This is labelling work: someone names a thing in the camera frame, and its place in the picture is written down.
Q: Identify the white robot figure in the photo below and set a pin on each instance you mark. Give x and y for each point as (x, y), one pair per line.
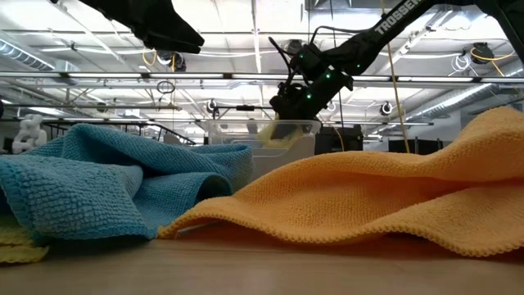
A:
(30, 133)

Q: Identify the clear plastic bin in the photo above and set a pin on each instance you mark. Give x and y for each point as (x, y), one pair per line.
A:
(229, 129)

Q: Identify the pale grey plastic bin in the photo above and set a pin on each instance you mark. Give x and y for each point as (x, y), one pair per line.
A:
(303, 151)

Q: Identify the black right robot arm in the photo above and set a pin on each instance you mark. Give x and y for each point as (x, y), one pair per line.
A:
(360, 45)

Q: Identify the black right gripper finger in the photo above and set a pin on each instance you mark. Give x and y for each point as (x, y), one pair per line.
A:
(286, 129)

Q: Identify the silver ventilation duct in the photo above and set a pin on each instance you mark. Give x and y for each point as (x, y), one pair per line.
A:
(450, 104)

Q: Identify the black overhead camera bar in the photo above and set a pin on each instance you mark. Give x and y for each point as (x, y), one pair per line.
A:
(245, 107)

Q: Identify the yellow microfiber towel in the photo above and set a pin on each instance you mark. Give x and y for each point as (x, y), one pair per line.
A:
(16, 254)
(270, 138)

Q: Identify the orange microfiber towel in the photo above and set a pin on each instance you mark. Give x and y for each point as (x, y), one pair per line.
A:
(348, 196)

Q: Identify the black keyboard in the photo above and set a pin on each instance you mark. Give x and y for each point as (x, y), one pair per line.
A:
(340, 141)

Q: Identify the small round hanging reel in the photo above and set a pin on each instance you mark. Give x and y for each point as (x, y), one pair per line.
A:
(331, 106)
(385, 109)
(211, 107)

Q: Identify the blue microfiber towel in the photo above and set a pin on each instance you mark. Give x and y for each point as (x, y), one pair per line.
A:
(82, 196)

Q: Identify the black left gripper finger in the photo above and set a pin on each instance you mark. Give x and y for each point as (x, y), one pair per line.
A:
(176, 33)

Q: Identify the black monitor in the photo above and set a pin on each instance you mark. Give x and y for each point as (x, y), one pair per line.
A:
(409, 146)

